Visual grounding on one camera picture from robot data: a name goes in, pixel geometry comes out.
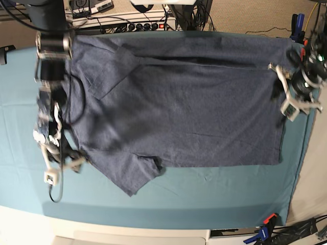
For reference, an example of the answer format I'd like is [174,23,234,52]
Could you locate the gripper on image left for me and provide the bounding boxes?
[38,102,89,173]

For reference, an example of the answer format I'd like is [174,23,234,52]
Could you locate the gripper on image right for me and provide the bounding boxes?
[268,63,323,112]

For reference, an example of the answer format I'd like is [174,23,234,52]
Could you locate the blue-grey heathered T-shirt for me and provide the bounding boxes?
[64,35,292,196]

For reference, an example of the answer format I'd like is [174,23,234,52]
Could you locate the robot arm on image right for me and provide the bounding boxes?
[268,1,326,121]

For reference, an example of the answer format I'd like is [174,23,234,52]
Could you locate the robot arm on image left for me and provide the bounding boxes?
[17,1,85,174]

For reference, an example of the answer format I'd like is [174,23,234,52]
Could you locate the orange black clamp top right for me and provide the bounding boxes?
[300,40,308,62]

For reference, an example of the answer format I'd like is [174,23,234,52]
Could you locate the blue black clamp top right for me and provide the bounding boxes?
[290,13,305,44]

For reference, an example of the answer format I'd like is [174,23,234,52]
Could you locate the white drawer unit front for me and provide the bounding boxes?
[51,230,252,244]

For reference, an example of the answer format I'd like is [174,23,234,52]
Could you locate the teal table cloth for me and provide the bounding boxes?
[1,32,314,229]

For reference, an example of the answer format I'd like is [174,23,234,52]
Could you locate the black clamp left edge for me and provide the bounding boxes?
[0,45,16,65]

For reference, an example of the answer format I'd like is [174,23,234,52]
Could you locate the black bag bottom right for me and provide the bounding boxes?
[268,215,326,244]

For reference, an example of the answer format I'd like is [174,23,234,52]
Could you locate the orange blue clamp bottom right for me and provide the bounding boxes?
[243,213,278,244]

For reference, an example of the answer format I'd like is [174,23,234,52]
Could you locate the white power strip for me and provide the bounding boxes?
[73,16,178,34]

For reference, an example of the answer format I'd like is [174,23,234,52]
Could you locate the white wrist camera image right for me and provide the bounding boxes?
[281,100,299,121]

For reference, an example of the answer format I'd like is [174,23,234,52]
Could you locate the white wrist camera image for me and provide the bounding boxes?
[44,168,60,186]
[281,100,299,121]

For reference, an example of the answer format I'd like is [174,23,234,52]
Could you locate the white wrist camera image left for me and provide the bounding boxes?
[44,168,60,186]

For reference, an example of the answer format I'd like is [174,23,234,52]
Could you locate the yellow cable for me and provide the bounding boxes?
[305,0,321,32]

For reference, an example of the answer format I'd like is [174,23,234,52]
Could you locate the black camera cable image left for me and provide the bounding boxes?
[49,73,86,203]

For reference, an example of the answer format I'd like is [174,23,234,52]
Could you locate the white overhead mount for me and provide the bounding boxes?
[130,0,196,5]

